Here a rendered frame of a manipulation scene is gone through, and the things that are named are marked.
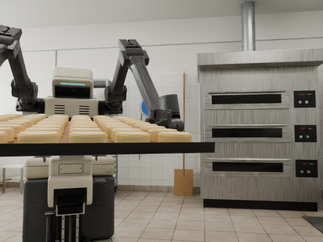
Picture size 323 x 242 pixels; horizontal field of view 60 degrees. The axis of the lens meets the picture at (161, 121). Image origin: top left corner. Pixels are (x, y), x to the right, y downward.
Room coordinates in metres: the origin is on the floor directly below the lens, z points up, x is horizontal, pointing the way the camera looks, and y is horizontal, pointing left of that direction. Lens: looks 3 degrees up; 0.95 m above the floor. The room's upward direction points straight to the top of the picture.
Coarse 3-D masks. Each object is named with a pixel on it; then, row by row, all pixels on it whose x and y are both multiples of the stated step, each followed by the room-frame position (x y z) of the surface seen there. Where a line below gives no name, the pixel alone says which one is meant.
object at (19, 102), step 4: (20, 100) 1.41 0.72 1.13; (24, 100) 1.39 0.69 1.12; (32, 100) 1.41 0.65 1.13; (36, 100) 1.44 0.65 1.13; (16, 104) 1.43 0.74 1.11; (20, 104) 1.42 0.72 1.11; (24, 104) 1.40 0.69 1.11; (28, 104) 1.41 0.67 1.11; (32, 104) 1.42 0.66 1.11; (36, 104) 1.44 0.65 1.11; (16, 108) 1.42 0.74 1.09; (20, 108) 1.42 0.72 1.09; (24, 108) 1.42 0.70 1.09; (28, 108) 1.42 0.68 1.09; (32, 108) 1.44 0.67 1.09; (36, 108) 1.45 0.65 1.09
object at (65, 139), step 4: (68, 124) 0.76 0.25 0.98; (64, 128) 0.64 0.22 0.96; (68, 128) 0.64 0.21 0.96; (64, 132) 0.56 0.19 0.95; (68, 132) 0.56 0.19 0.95; (64, 136) 0.49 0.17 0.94; (68, 136) 0.49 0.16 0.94; (16, 140) 0.42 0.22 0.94; (64, 140) 0.44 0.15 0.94; (68, 140) 0.44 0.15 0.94; (108, 140) 0.46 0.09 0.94
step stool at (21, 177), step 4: (16, 164) 4.91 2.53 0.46; (20, 164) 4.91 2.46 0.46; (4, 168) 4.70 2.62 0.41; (20, 168) 4.59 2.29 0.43; (4, 172) 4.70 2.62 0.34; (4, 176) 4.70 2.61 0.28; (16, 176) 5.00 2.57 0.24; (20, 176) 5.00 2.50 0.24; (4, 180) 4.71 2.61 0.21; (8, 180) 4.80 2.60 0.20; (20, 180) 5.08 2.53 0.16; (24, 180) 4.65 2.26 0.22; (4, 184) 4.71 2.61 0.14; (20, 184) 4.60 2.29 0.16; (4, 188) 4.71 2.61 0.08; (20, 188) 4.60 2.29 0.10; (4, 192) 4.71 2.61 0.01; (20, 192) 4.60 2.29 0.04
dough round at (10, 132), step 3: (0, 129) 0.38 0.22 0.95; (3, 129) 0.38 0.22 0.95; (6, 129) 0.39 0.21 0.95; (9, 129) 0.39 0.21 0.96; (12, 129) 0.41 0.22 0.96; (6, 132) 0.39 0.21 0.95; (9, 132) 0.39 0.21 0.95; (12, 132) 0.40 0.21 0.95; (9, 135) 0.39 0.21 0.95; (12, 135) 0.40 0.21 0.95; (9, 138) 0.39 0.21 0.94; (12, 138) 0.40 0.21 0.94; (9, 141) 0.39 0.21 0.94
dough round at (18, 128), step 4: (0, 124) 0.46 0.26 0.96; (4, 124) 0.46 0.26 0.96; (8, 124) 0.46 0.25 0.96; (12, 124) 0.46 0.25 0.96; (16, 124) 0.47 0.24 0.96; (12, 128) 0.43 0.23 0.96; (16, 128) 0.44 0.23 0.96; (20, 128) 0.45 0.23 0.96; (16, 132) 0.44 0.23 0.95; (16, 136) 0.44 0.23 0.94
